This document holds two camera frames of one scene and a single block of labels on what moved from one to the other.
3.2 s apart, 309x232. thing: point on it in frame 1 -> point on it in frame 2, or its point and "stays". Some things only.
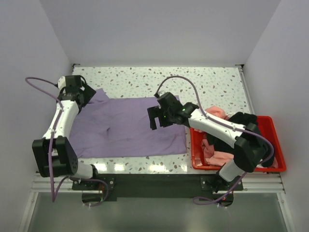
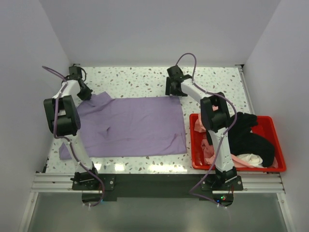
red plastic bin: [197, 148] stays
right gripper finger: [153, 112] -> [167, 86]
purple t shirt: [107, 126] stays
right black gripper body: [168, 121] -> [176, 92]
